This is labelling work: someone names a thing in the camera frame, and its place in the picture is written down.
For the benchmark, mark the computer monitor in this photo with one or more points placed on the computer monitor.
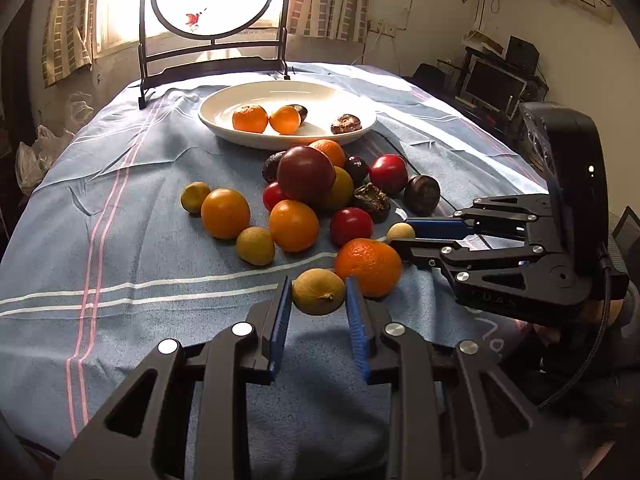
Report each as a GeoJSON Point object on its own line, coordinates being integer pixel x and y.
{"type": "Point", "coordinates": [492, 85]}

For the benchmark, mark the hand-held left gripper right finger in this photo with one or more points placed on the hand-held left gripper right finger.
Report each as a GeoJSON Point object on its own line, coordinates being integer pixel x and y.
{"type": "Point", "coordinates": [358, 330]}

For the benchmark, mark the dark purple plum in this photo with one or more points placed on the dark purple plum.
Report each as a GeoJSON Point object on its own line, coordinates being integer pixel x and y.
{"type": "Point", "coordinates": [356, 169]}

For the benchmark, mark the clear plastic bag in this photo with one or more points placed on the clear plastic bag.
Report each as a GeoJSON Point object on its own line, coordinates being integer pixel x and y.
{"type": "Point", "coordinates": [37, 152]}

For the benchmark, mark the large dark red apple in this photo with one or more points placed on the large dark red apple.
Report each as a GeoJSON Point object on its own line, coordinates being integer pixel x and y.
{"type": "Point", "coordinates": [306, 172]}

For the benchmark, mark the white oval plate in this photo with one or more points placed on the white oval plate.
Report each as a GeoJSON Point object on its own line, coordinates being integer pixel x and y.
{"type": "Point", "coordinates": [220, 115]}

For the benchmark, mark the black chair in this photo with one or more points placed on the black chair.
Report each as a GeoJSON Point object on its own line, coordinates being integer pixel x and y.
{"type": "Point", "coordinates": [429, 76]}

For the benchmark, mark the red tomato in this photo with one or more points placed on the red tomato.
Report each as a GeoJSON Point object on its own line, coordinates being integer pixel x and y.
{"type": "Point", "coordinates": [272, 196]}
{"type": "Point", "coordinates": [389, 174]}
{"type": "Point", "coordinates": [351, 227]}

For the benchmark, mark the wrinkled brown passion fruit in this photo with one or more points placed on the wrinkled brown passion fruit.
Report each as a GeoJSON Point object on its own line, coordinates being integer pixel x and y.
{"type": "Point", "coordinates": [346, 124]}
{"type": "Point", "coordinates": [372, 204]}

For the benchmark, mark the large bumpy orange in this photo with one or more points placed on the large bumpy orange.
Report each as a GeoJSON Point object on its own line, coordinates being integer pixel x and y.
{"type": "Point", "coordinates": [367, 266]}

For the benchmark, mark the small orange mandarin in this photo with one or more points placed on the small orange mandarin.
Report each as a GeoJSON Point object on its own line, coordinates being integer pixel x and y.
{"type": "Point", "coordinates": [285, 120]}
{"type": "Point", "coordinates": [250, 119]}

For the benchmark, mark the small yellow-green citrus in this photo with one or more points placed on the small yellow-green citrus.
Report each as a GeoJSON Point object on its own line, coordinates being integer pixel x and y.
{"type": "Point", "coordinates": [194, 197]}
{"type": "Point", "coordinates": [255, 246]}

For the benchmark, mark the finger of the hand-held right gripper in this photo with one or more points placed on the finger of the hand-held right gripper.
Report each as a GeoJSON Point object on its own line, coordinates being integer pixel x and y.
{"type": "Point", "coordinates": [432, 228]}
{"type": "Point", "coordinates": [420, 252]}

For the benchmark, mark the smooth orange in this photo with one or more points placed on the smooth orange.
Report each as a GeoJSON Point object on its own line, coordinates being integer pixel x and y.
{"type": "Point", "coordinates": [330, 150]}
{"type": "Point", "coordinates": [225, 213]}
{"type": "Point", "coordinates": [294, 226]}

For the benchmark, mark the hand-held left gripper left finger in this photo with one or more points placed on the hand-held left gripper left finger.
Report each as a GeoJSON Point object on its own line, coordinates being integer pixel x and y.
{"type": "Point", "coordinates": [280, 330]}

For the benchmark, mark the dark passion fruit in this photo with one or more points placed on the dark passion fruit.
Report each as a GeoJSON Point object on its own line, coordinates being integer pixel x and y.
{"type": "Point", "coordinates": [270, 166]}
{"type": "Point", "coordinates": [422, 195]}
{"type": "Point", "coordinates": [301, 112]}

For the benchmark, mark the yellow-green round fruit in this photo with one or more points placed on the yellow-green round fruit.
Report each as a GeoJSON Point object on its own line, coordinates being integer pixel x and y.
{"type": "Point", "coordinates": [342, 192]}

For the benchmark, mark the yellow-green lemon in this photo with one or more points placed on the yellow-green lemon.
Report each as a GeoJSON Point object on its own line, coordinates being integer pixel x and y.
{"type": "Point", "coordinates": [317, 291]}

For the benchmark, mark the blue striped tablecloth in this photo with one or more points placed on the blue striped tablecloth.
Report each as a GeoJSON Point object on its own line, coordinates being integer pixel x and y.
{"type": "Point", "coordinates": [125, 240]}

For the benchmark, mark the small pale round fruit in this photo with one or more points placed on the small pale round fruit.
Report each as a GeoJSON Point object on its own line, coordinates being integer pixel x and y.
{"type": "Point", "coordinates": [399, 232]}

